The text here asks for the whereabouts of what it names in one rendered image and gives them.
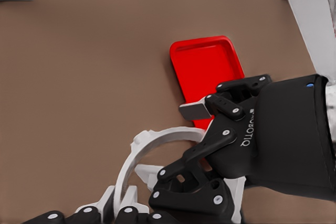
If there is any red rectangular plate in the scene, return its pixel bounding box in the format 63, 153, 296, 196
169, 35, 246, 173

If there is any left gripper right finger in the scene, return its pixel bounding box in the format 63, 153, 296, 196
114, 205, 182, 224

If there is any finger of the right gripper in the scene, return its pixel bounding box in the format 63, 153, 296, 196
178, 73, 273, 122
148, 127, 238, 221

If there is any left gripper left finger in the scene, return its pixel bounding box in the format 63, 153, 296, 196
23, 206, 102, 224

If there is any white drainage pipe clamp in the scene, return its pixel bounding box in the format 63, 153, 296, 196
100, 126, 247, 224

